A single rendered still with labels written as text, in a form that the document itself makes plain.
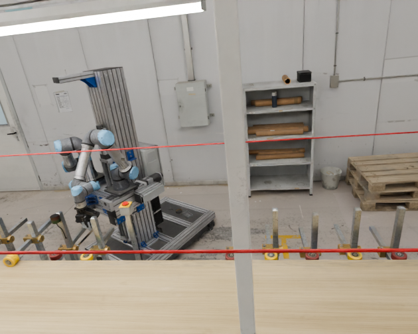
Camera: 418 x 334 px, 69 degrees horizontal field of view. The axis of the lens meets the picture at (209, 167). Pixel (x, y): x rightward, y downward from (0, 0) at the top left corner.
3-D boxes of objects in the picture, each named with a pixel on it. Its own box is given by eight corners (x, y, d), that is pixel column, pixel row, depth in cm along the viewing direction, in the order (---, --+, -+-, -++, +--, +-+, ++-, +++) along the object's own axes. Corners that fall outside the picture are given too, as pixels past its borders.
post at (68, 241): (75, 263, 234) (57, 210, 215) (79, 263, 234) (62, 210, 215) (73, 266, 231) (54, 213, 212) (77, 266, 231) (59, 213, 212)
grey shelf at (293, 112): (248, 183, 479) (242, 83, 417) (306, 181, 465) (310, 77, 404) (248, 197, 438) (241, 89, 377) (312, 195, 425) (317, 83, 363)
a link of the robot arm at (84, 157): (81, 126, 233) (64, 188, 226) (91, 127, 228) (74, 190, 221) (92, 131, 243) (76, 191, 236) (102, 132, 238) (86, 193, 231)
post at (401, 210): (386, 266, 204) (397, 205, 184) (392, 266, 203) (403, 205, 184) (389, 270, 200) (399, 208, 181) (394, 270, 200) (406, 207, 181)
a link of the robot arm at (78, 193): (84, 185, 215) (75, 190, 208) (88, 198, 219) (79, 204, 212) (77, 183, 218) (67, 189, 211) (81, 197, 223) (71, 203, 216)
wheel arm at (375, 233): (368, 230, 223) (369, 224, 221) (373, 230, 222) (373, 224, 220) (395, 272, 183) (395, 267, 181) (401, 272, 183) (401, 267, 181)
